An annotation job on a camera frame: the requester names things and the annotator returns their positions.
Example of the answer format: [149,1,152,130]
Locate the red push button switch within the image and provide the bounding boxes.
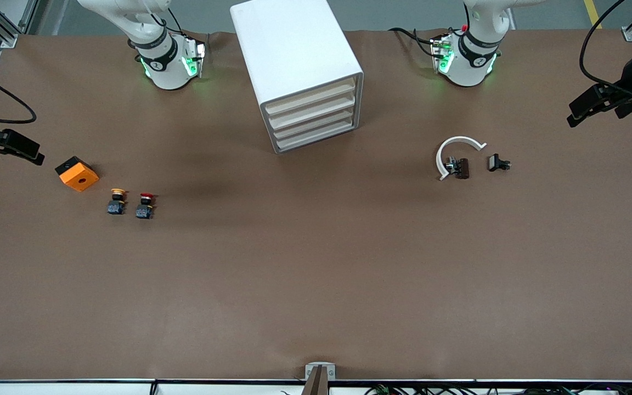
[135,192,157,220]

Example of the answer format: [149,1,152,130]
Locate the white plastic drawer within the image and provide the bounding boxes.
[275,116,359,153]
[271,104,358,140]
[264,77,356,115]
[268,91,357,128]

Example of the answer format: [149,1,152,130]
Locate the orange and black button box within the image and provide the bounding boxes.
[55,156,100,193]

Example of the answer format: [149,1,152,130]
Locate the white drawer cabinet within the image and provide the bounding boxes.
[230,0,364,154]

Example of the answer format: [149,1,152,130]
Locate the white curved plastic clip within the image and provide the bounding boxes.
[435,136,487,182]

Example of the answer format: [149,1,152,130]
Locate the dark brown small component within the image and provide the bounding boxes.
[445,157,471,180]

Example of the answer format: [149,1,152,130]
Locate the brown table cover sheet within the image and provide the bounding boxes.
[0,29,632,382]

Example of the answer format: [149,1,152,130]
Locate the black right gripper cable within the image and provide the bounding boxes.
[0,62,38,125]

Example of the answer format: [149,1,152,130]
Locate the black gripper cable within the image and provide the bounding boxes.
[579,0,632,100]
[0,62,38,125]

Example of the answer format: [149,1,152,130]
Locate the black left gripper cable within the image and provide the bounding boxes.
[579,0,632,100]

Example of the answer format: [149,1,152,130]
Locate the yellow push button switch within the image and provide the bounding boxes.
[108,188,128,216]

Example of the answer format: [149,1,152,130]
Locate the black left arm base cable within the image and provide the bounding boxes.
[388,26,441,60]

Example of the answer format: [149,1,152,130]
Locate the black arm base cable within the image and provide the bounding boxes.
[160,3,186,37]
[388,26,441,60]

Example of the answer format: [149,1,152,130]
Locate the black right arm base cable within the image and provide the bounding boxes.
[160,3,186,37]

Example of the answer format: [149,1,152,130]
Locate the silver metal bracket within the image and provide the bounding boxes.
[305,362,336,382]

